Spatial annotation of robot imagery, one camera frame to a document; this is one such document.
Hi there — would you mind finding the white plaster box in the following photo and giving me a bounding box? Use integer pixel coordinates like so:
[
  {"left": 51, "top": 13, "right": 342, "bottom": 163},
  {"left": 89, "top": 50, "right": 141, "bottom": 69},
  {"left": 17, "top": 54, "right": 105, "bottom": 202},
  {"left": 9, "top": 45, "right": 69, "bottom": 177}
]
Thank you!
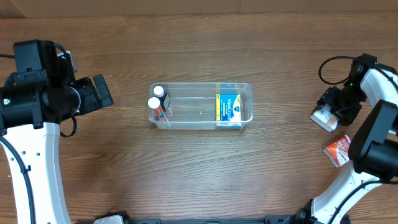
[{"left": 310, "top": 104, "right": 339, "bottom": 132}]

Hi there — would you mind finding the red white sachet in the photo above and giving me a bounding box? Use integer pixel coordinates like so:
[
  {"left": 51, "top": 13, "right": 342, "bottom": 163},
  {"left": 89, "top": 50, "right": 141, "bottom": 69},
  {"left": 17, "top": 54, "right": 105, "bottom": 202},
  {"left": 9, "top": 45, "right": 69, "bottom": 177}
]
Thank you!
[{"left": 323, "top": 134, "right": 351, "bottom": 167}]

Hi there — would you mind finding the orange blue tube white cap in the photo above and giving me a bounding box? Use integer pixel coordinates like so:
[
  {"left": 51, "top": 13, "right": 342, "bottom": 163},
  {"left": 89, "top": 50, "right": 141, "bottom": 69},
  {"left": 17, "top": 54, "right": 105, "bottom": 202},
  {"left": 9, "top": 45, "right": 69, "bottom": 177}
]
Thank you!
[{"left": 147, "top": 97, "right": 167, "bottom": 121}]

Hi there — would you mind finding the dark bottle with white cap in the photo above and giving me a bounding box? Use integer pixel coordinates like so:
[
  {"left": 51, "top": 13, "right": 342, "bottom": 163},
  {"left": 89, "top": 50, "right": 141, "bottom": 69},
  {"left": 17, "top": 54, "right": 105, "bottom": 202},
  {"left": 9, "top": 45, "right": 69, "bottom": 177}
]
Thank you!
[{"left": 153, "top": 85, "right": 170, "bottom": 111}]

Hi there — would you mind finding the blue yellow lozenge box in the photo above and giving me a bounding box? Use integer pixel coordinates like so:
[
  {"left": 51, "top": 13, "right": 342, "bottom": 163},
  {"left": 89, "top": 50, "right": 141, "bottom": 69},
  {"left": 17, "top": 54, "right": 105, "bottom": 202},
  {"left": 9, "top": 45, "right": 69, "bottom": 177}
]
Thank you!
[{"left": 216, "top": 93, "right": 241, "bottom": 122}]

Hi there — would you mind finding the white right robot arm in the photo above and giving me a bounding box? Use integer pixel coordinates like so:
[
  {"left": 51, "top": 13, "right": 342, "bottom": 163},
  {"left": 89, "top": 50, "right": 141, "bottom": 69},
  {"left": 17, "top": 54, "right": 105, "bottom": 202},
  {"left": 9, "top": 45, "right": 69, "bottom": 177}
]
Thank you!
[{"left": 293, "top": 54, "right": 397, "bottom": 223}]

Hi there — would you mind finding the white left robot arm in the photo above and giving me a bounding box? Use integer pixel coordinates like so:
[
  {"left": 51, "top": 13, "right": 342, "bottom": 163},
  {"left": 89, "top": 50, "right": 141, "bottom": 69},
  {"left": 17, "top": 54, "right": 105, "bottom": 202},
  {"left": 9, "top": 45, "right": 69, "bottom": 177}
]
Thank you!
[{"left": 1, "top": 40, "right": 113, "bottom": 224}]

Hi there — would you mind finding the clear plastic container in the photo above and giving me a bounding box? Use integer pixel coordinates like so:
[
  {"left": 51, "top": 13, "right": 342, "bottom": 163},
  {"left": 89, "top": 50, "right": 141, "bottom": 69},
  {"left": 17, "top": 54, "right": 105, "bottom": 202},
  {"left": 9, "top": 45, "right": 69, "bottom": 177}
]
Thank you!
[{"left": 148, "top": 82, "right": 254, "bottom": 130}]

